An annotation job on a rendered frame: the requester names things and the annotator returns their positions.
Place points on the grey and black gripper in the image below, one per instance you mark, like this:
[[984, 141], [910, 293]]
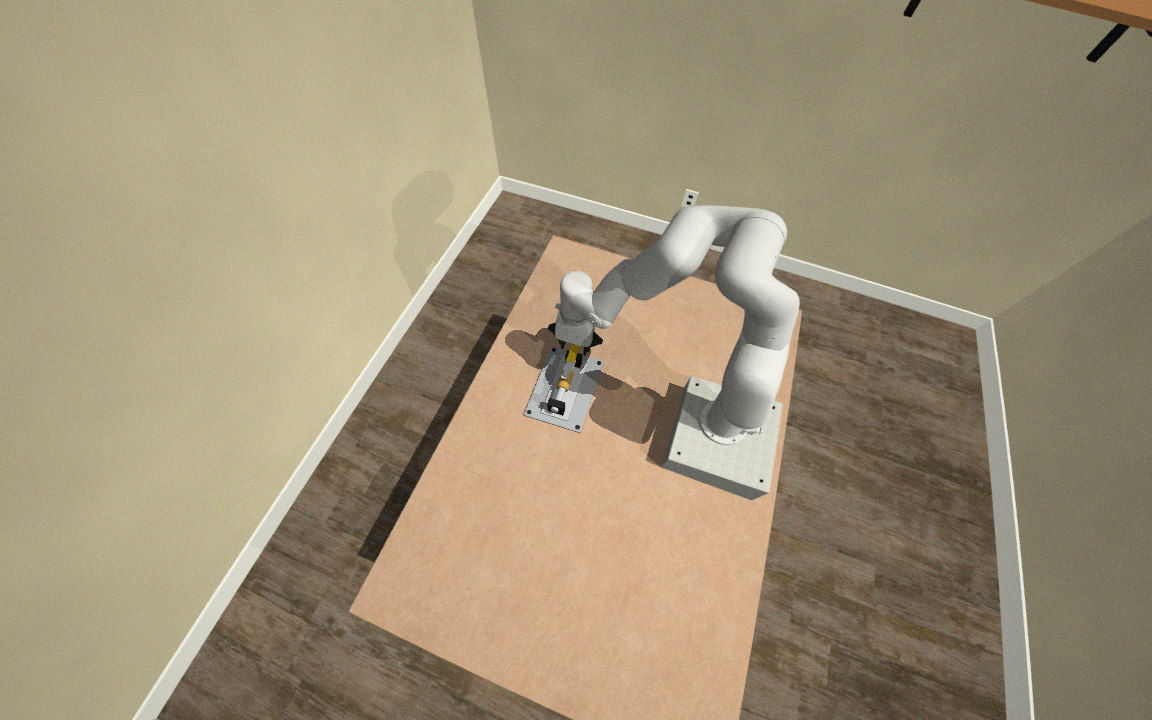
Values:
[[580, 335]]

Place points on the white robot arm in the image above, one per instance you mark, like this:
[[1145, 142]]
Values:
[[743, 274]]

